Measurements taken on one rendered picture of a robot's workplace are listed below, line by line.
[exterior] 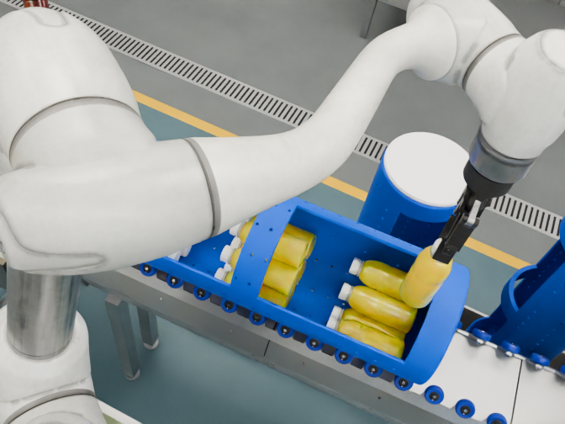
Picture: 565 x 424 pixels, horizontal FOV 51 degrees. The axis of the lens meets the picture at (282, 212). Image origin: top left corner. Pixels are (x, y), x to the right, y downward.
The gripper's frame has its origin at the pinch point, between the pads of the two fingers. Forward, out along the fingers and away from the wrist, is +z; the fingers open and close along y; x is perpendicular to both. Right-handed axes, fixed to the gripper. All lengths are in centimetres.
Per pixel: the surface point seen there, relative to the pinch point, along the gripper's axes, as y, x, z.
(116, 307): -4, 75, 82
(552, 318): 47, -48, 73
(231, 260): -2, 40, 33
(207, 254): 6, 50, 48
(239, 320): -6, 35, 51
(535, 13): 290, -30, 116
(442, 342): -4.8, -8.5, 25.2
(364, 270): 9.2, 11.1, 32.4
